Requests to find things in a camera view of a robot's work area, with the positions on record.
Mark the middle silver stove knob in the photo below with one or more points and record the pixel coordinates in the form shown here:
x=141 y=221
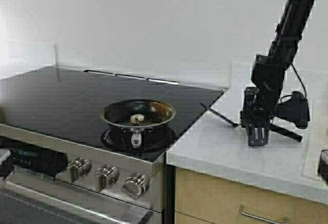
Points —
x=105 y=177

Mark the raw white shrimp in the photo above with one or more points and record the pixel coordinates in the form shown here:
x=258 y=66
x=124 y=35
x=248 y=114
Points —
x=137 y=119

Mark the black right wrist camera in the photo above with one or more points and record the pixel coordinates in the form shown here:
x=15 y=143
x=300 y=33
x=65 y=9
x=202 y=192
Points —
x=295 y=110

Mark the black object at left edge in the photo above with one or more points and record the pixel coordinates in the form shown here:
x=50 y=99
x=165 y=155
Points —
x=7 y=166

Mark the black device at right edge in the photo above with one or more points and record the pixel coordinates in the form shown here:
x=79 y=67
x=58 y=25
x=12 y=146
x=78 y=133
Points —
x=323 y=166

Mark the right silver stove knob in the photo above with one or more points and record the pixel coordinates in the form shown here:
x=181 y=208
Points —
x=135 y=185

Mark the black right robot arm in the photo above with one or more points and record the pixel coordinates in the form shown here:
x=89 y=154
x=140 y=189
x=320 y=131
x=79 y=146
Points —
x=263 y=102

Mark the stainless steel oven range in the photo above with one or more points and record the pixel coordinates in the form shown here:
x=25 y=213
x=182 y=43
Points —
x=79 y=200

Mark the black oven control display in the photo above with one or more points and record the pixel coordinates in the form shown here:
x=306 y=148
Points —
x=44 y=161

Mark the black spatula with red accent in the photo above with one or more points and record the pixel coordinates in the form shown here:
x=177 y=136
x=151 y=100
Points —
x=223 y=117

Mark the light wood cabinet drawer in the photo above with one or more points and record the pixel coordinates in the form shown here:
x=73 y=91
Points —
x=201 y=198

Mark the dark steel frying pan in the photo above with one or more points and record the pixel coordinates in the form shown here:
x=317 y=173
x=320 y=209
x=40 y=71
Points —
x=138 y=125

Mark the silver stove knob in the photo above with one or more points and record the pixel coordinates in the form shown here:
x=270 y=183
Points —
x=105 y=177
x=78 y=168
x=135 y=185

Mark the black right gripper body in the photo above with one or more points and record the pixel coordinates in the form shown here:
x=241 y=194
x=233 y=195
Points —
x=255 y=122

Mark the left silver stove knob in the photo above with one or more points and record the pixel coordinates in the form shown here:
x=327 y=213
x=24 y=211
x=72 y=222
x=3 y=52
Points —
x=78 y=168

